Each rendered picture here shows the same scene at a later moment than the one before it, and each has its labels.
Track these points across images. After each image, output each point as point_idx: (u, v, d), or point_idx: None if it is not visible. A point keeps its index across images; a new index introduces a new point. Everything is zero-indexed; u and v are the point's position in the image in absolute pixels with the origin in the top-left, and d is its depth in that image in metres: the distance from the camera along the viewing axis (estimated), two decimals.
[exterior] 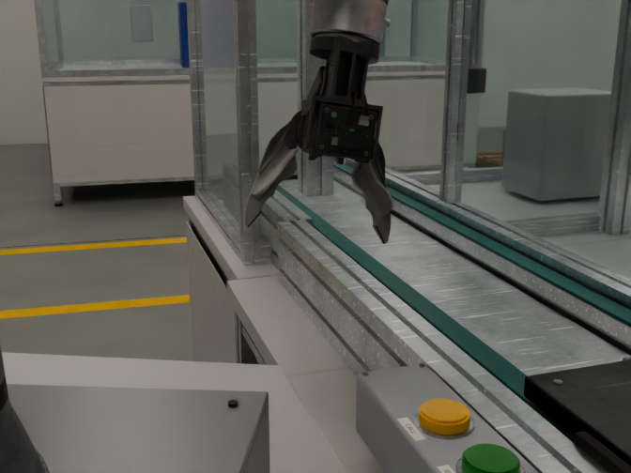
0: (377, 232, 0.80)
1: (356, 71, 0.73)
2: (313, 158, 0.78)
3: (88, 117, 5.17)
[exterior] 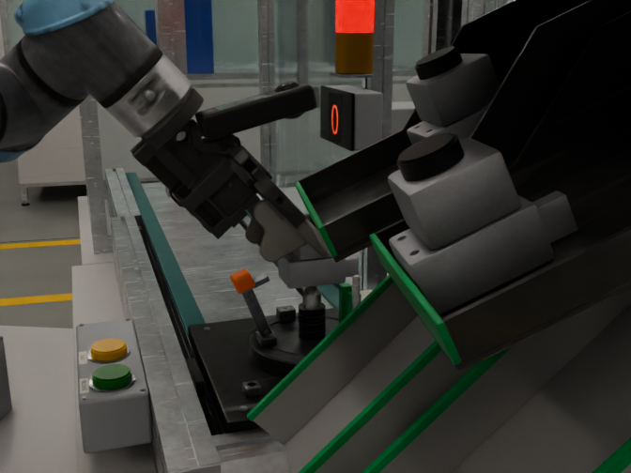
0: (319, 244, 0.77)
1: (170, 157, 0.71)
2: None
3: None
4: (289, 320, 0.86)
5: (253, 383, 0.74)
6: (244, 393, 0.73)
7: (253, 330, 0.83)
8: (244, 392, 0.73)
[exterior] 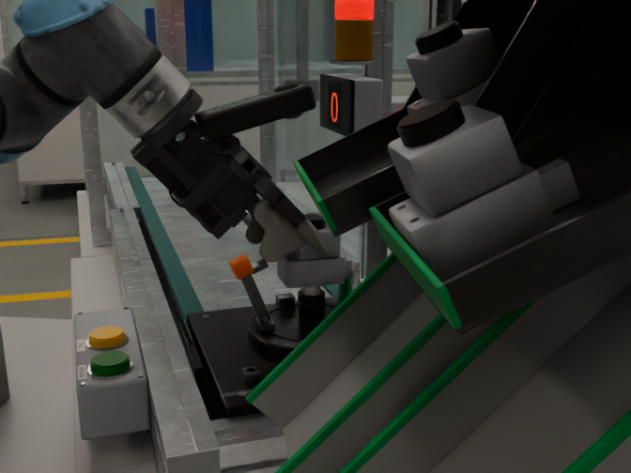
0: (319, 244, 0.77)
1: (170, 158, 0.71)
2: None
3: None
4: (288, 308, 0.85)
5: (253, 369, 0.73)
6: (243, 379, 0.72)
7: (252, 317, 0.83)
8: (243, 377, 0.72)
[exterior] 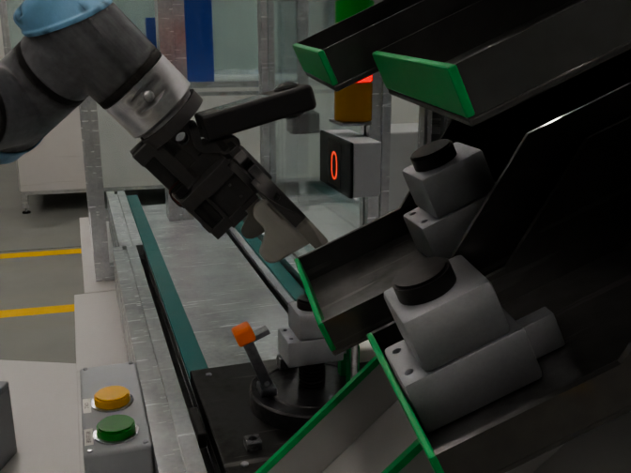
0: None
1: (169, 158, 0.71)
2: None
3: (53, 129, 5.44)
4: (289, 368, 0.87)
5: (254, 436, 0.75)
6: (245, 448, 0.75)
7: (253, 378, 0.85)
8: (245, 446, 0.75)
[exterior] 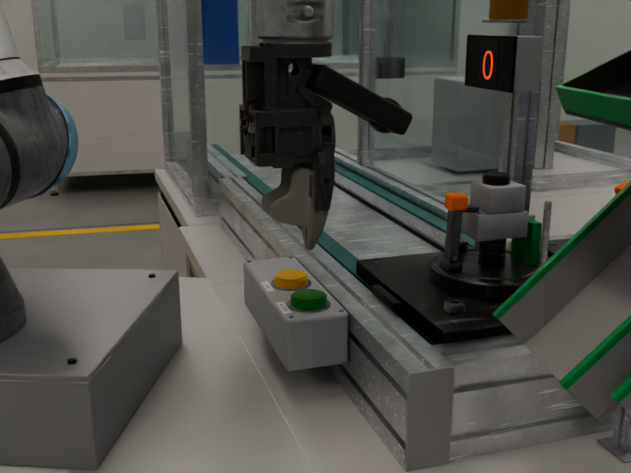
0: (313, 236, 0.79)
1: (271, 74, 0.72)
2: None
3: (83, 112, 5.46)
4: (462, 251, 0.89)
5: (455, 301, 0.77)
6: (448, 311, 0.76)
7: (431, 260, 0.87)
8: (448, 309, 0.76)
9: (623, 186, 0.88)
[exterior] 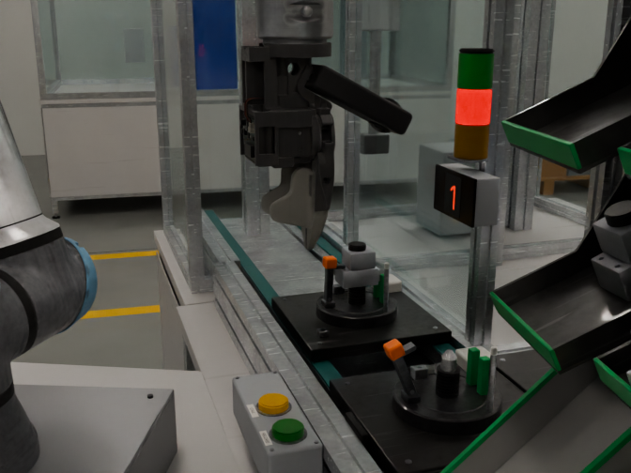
0: (313, 236, 0.79)
1: (270, 74, 0.72)
2: None
3: (84, 137, 5.57)
4: (341, 293, 1.31)
5: (324, 329, 1.19)
6: (318, 335, 1.18)
7: (317, 298, 1.29)
8: (318, 334, 1.18)
9: (389, 344, 0.92)
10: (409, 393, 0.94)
